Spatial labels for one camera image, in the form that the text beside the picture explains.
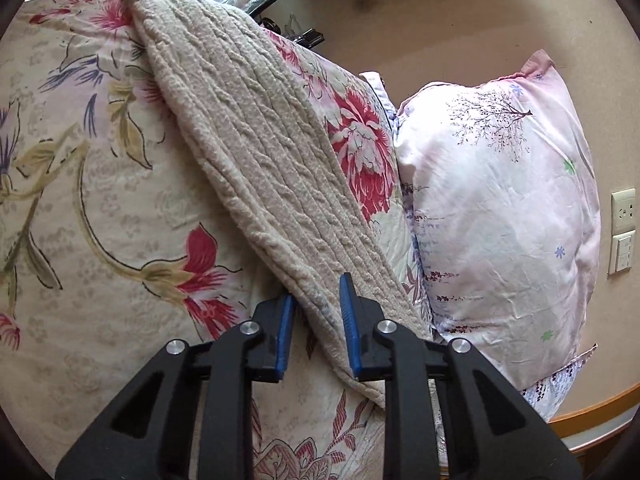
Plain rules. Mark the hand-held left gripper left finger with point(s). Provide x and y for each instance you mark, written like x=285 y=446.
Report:
x=284 y=332

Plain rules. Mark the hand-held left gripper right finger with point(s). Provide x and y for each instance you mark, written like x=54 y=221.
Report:
x=348 y=330

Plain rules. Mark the beige knitted garment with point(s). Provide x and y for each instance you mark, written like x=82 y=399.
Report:
x=250 y=135

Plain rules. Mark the pink tree-print pillow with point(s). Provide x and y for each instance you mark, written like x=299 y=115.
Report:
x=550 y=390
x=500 y=210

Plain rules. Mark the floral bedsheet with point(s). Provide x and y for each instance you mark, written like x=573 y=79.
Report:
x=100 y=210

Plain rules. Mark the black clip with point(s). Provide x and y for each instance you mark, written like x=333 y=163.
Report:
x=306 y=38

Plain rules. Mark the wooden bed frame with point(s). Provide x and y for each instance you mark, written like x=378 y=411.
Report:
x=590 y=422

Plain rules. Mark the wall switch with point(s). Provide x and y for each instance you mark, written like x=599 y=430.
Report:
x=621 y=253

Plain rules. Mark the wall socket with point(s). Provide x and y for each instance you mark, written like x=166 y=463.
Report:
x=623 y=211

